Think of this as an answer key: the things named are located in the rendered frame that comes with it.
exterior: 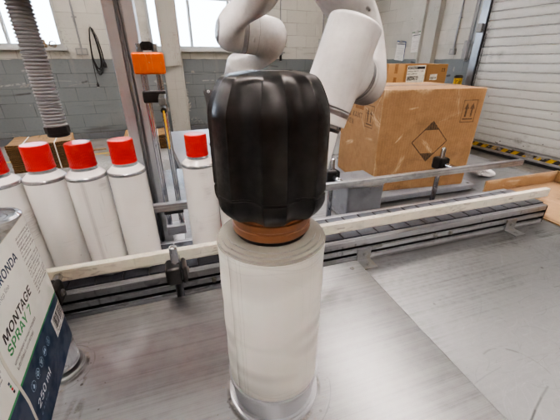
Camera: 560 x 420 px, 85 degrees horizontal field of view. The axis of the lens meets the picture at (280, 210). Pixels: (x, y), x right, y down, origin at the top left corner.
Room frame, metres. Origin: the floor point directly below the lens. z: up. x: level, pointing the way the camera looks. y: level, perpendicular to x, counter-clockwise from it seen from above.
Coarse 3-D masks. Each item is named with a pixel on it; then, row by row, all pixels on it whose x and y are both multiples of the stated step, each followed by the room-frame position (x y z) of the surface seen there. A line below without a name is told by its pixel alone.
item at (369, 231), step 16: (496, 192) 0.73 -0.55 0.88; (400, 208) 0.63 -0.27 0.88; (480, 208) 0.63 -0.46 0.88; (496, 208) 0.63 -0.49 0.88; (400, 224) 0.56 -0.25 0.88; (416, 224) 0.56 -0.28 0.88; (336, 240) 0.50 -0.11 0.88; (208, 256) 0.44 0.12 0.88; (128, 272) 0.40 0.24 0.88; (144, 272) 0.40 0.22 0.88; (160, 272) 0.40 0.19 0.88
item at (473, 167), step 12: (444, 168) 0.67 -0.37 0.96; (456, 168) 0.67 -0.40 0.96; (468, 168) 0.69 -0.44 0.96; (480, 168) 0.70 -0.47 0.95; (492, 168) 0.71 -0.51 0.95; (348, 180) 0.60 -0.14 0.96; (360, 180) 0.60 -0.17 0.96; (372, 180) 0.61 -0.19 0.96; (384, 180) 0.62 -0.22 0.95; (396, 180) 0.62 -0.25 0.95; (156, 204) 0.48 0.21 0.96; (168, 204) 0.48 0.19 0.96; (180, 204) 0.49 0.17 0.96
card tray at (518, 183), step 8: (520, 176) 0.88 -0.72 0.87; (528, 176) 0.89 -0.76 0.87; (536, 176) 0.90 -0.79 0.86; (544, 176) 0.91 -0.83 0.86; (552, 176) 0.92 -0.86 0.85; (488, 184) 0.84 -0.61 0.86; (496, 184) 0.85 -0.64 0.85; (504, 184) 0.86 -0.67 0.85; (512, 184) 0.87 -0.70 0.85; (520, 184) 0.88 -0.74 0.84; (528, 184) 0.89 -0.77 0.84; (536, 184) 0.90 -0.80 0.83; (544, 184) 0.90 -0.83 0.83; (552, 184) 0.90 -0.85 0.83; (552, 192) 0.84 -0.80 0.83; (544, 200) 0.78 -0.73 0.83; (552, 200) 0.78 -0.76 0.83; (552, 208) 0.73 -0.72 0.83; (544, 216) 0.68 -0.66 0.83; (552, 216) 0.68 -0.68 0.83
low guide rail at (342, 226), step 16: (512, 192) 0.64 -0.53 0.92; (528, 192) 0.65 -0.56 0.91; (544, 192) 0.66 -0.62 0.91; (416, 208) 0.56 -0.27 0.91; (432, 208) 0.56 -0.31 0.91; (448, 208) 0.57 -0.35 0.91; (464, 208) 0.59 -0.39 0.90; (320, 224) 0.49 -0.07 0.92; (336, 224) 0.49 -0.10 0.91; (352, 224) 0.50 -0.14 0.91; (368, 224) 0.52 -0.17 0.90; (384, 224) 0.53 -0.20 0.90; (128, 256) 0.39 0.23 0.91; (144, 256) 0.39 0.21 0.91; (160, 256) 0.40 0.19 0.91; (192, 256) 0.41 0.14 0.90; (48, 272) 0.35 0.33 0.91; (64, 272) 0.36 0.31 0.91; (80, 272) 0.36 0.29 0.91; (96, 272) 0.37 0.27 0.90
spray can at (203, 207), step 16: (192, 144) 0.45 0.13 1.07; (192, 160) 0.45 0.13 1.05; (208, 160) 0.46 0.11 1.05; (192, 176) 0.44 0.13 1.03; (208, 176) 0.45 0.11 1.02; (192, 192) 0.45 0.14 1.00; (208, 192) 0.45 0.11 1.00; (192, 208) 0.45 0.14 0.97; (208, 208) 0.45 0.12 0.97; (192, 224) 0.45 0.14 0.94; (208, 224) 0.45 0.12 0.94; (192, 240) 0.46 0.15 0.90; (208, 240) 0.45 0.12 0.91
